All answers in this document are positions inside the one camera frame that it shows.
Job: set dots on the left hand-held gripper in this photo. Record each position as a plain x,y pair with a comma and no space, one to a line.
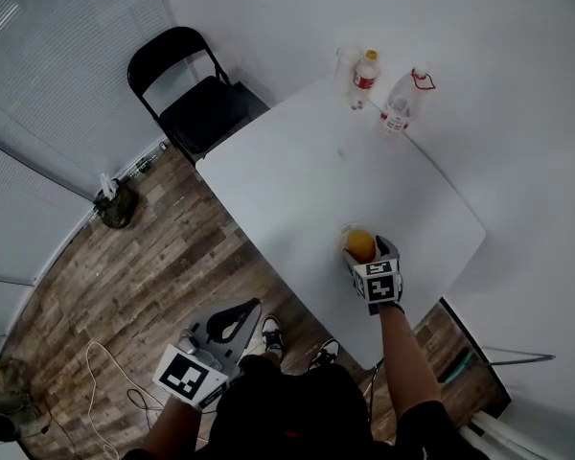
187,376

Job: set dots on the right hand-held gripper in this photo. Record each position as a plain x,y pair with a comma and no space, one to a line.
378,285

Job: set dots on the yellow-orange round fruit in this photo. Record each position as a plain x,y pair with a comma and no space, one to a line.
361,245

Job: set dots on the small white plate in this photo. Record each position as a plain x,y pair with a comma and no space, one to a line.
341,243

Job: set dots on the person's right forearm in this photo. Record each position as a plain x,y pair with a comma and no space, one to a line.
409,362

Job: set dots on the person's left forearm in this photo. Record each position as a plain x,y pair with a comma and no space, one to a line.
172,431

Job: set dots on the person's left shoe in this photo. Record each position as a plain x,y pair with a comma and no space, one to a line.
272,336

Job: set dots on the person's shoe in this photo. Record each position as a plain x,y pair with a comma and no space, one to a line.
272,336
326,352

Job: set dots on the person's right shoe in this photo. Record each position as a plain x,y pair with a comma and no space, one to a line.
326,352

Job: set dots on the person's black clothing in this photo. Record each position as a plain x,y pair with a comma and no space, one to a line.
292,415

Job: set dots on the teal and black tool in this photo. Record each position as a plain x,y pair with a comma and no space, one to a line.
455,367

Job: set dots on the red label plastic bottle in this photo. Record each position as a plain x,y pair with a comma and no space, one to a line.
365,79

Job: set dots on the small black floor adapter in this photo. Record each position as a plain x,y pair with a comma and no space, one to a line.
143,166

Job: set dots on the clear plastic cup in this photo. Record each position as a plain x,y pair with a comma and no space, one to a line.
346,72

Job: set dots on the grey metal rod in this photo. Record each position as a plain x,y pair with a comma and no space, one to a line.
522,360

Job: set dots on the black folding chair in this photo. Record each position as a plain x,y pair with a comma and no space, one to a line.
196,113

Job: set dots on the white pipes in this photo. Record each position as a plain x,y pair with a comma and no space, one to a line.
498,436

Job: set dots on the white window blinds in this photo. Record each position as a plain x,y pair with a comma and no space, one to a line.
52,89

